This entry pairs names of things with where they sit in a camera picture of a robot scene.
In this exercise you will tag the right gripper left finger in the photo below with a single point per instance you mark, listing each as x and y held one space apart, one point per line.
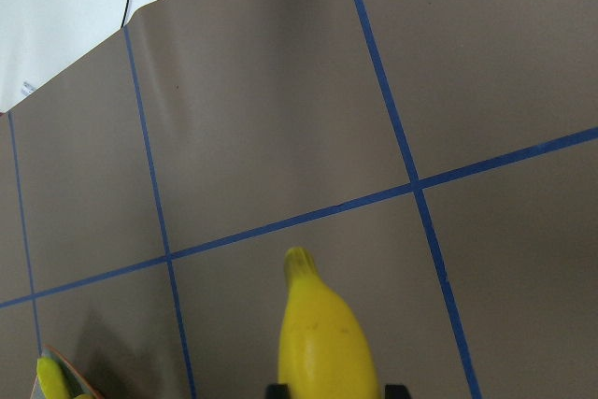
277 391

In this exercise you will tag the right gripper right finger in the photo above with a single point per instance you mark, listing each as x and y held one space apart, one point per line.
395 391

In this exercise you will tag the yellow banana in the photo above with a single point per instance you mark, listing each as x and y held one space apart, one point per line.
322 351
51 379

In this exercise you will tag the grey square plate orange rim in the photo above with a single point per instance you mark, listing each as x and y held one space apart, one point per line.
79 386

